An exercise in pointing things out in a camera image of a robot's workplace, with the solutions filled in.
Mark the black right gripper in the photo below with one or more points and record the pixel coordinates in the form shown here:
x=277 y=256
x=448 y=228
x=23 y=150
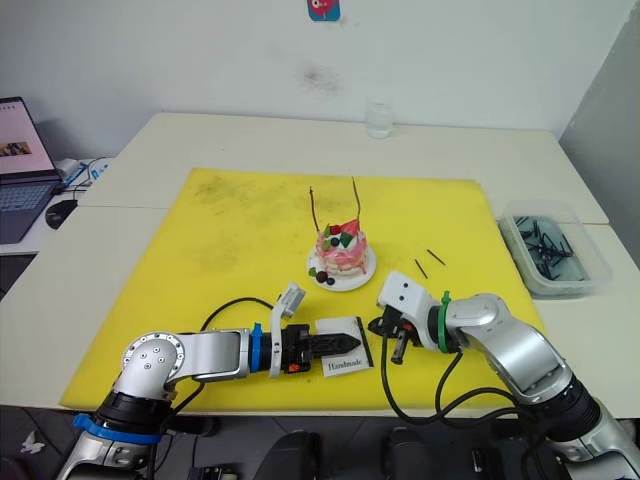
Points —
x=400 y=325

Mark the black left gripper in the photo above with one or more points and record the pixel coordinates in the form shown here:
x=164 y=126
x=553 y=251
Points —
x=297 y=345

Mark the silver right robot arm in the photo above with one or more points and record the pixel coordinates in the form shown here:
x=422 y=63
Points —
x=510 y=345

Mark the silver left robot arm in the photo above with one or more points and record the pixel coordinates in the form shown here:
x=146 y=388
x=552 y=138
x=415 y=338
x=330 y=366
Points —
x=210 y=350

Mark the dark match stick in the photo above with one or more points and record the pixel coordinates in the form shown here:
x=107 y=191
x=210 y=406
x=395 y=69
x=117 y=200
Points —
x=421 y=268
x=436 y=256

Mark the pink fruit-topped cake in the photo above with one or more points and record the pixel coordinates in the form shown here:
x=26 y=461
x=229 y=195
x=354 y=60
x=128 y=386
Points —
x=342 y=252

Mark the heap of used dark matches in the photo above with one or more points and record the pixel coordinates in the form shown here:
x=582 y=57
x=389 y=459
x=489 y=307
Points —
x=547 y=247

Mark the white round plate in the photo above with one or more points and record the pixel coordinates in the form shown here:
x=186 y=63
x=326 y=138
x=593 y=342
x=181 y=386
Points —
x=350 y=285

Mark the dark rounded shape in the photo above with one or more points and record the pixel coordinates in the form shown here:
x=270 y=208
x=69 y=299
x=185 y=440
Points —
x=411 y=455

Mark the yellow foam mat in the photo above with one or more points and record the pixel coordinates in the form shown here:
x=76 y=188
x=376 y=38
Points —
x=250 y=240

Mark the thin dark candle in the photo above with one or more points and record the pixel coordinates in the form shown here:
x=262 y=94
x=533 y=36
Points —
x=314 y=210
x=357 y=200

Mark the clear drinking glass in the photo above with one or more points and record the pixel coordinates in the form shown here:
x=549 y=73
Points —
x=379 y=120

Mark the clear plastic container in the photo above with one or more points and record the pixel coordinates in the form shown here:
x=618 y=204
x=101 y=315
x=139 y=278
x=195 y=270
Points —
x=595 y=260

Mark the black computer mouse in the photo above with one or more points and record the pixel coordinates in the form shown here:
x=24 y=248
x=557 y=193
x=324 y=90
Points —
x=60 y=212

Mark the white paper scrap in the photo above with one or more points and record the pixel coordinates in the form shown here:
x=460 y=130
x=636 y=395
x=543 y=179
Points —
x=33 y=443

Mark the grey laptop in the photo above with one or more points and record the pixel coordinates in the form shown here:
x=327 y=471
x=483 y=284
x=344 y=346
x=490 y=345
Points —
x=20 y=170

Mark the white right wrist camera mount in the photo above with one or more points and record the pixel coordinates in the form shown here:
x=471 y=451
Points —
x=405 y=297

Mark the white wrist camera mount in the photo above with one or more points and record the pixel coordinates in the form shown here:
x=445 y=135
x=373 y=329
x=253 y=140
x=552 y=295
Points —
x=405 y=297
x=290 y=300

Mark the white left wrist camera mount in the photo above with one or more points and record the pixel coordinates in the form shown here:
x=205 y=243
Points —
x=290 y=300

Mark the blue and pink wall sticker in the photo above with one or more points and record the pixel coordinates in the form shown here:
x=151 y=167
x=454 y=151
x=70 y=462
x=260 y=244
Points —
x=324 y=9

